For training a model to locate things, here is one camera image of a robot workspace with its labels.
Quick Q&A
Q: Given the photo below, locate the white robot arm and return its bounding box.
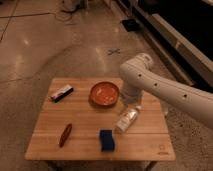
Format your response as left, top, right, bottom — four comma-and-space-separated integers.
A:
119, 53, 213, 130

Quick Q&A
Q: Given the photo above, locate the orange bowl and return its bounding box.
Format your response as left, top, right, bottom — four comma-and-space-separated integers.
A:
89, 81, 119, 106

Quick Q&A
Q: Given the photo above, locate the wooden table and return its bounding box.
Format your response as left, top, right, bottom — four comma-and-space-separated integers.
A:
25, 78, 175, 162

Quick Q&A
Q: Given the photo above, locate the clear plastic bottle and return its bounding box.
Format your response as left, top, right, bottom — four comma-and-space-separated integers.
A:
115, 105, 142, 133

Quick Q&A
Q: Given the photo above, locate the black white snack bar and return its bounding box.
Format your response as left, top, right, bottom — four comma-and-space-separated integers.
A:
51, 84, 74, 103

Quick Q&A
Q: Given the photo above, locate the blue sponge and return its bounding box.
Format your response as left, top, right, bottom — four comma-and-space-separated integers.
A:
99, 130, 115, 151

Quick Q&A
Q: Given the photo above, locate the black floor mat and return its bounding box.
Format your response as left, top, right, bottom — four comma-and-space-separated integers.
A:
121, 19, 140, 32

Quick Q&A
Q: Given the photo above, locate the white base with cables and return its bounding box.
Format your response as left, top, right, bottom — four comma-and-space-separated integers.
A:
61, 0, 88, 12

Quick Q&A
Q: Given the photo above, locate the long white wall rail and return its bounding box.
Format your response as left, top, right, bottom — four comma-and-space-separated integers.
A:
114, 0, 213, 88

